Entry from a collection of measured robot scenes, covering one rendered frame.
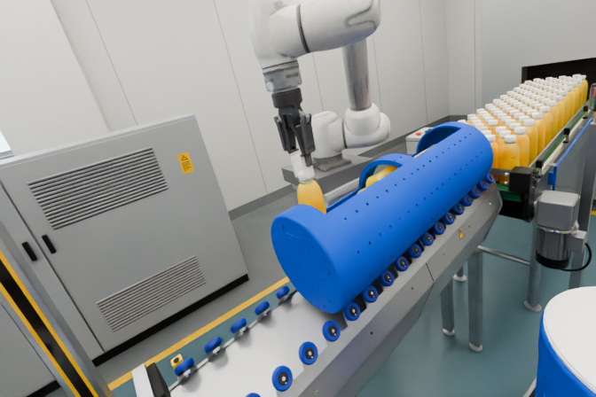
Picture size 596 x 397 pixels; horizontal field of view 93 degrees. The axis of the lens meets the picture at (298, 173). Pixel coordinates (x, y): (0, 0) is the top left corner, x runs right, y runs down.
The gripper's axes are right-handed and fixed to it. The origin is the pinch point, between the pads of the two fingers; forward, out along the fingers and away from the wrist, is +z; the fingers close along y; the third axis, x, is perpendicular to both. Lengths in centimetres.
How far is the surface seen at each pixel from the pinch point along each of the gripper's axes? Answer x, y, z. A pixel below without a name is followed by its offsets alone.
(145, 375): -50, 5, 23
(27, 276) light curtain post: -63, -24, 6
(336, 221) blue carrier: -4.2, 14.3, 10.8
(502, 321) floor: 101, 18, 132
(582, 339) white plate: 8, 55, 28
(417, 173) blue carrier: 29.7, 15.5, 11.9
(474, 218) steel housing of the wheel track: 62, 19, 44
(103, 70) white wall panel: -4, -271, -64
